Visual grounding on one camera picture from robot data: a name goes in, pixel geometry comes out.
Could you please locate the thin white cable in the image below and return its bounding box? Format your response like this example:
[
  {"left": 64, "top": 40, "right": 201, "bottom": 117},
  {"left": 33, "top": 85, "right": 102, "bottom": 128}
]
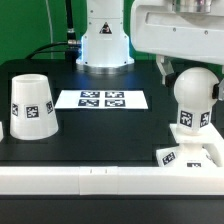
[{"left": 45, "top": 0, "right": 55, "bottom": 60}]

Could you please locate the black ribbed cable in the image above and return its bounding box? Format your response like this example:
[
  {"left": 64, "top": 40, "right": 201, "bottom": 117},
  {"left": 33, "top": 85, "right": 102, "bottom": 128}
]
[{"left": 65, "top": 0, "right": 82, "bottom": 48}]

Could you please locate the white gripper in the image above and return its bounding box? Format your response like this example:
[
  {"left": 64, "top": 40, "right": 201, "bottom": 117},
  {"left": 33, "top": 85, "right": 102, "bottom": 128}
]
[{"left": 130, "top": 0, "right": 224, "bottom": 87}]

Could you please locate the white lamp shade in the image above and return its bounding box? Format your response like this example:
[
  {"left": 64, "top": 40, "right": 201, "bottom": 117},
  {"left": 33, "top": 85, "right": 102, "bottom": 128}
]
[{"left": 10, "top": 74, "right": 58, "bottom": 140}]

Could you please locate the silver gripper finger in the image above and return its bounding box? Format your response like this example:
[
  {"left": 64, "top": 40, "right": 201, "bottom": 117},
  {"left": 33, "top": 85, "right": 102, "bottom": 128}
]
[{"left": 212, "top": 78, "right": 224, "bottom": 100}]

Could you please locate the white right wall bar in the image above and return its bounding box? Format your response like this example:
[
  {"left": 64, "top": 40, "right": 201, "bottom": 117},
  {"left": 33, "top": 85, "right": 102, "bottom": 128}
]
[{"left": 204, "top": 128, "right": 224, "bottom": 168}]

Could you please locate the black curved cable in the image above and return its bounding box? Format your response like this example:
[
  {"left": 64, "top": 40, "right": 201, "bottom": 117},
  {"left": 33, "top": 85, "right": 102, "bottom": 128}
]
[{"left": 25, "top": 41, "right": 82, "bottom": 60}]

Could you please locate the white lamp base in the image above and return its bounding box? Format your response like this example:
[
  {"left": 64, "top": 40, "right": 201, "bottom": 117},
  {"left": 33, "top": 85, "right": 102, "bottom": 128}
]
[{"left": 156, "top": 124, "right": 218, "bottom": 168}]

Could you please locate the white marker sheet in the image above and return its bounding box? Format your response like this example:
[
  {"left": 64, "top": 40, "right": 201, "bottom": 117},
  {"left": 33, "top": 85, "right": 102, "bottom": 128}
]
[{"left": 55, "top": 90, "right": 148, "bottom": 109}]

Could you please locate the white lamp bulb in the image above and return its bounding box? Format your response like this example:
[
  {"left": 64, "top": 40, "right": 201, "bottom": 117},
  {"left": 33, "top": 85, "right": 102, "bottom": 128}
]
[{"left": 174, "top": 67, "right": 218, "bottom": 135}]

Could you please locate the white left wall bar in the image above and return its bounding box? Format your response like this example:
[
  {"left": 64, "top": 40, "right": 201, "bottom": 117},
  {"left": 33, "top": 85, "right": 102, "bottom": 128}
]
[{"left": 0, "top": 121, "right": 4, "bottom": 142}]

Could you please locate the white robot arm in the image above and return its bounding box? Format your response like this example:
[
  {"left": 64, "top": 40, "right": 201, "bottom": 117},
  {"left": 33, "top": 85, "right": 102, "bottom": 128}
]
[{"left": 77, "top": 0, "right": 224, "bottom": 84}]

